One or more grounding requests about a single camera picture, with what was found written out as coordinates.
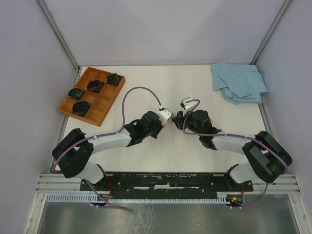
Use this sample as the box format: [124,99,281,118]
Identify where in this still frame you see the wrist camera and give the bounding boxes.
[180,97,197,116]
[158,108,174,127]

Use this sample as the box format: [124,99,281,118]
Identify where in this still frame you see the dark rolled cloth far right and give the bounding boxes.
[106,73,122,86]

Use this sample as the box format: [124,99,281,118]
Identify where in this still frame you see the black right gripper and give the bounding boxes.
[171,108,202,137]

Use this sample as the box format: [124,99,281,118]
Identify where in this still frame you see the dark rolled cloth centre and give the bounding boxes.
[87,80,104,93]

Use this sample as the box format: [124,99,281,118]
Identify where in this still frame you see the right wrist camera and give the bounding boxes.
[180,97,197,116]

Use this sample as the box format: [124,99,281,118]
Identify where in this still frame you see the wooden compartment tray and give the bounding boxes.
[58,67,126,127]

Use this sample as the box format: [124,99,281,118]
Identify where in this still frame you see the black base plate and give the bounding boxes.
[93,172,254,197]

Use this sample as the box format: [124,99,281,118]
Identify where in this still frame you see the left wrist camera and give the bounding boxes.
[158,108,174,127]

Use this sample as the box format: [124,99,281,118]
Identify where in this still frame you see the light blue cloth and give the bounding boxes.
[211,63,268,105]

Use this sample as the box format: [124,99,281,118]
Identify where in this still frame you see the dark rolled cloth yellow pattern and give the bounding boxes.
[67,88,85,100]

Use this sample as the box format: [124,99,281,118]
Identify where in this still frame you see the light blue cable duct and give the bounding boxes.
[46,192,232,203]

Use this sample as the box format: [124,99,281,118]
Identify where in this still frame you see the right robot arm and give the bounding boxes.
[172,110,293,191]

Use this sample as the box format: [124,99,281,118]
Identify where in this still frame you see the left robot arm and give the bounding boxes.
[52,108,172,190]

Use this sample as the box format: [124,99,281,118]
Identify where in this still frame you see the dark rolled cloth front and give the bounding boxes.
[72,101,91,117]

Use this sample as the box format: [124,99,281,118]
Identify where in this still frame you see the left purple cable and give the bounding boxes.
[52,87,164,210]

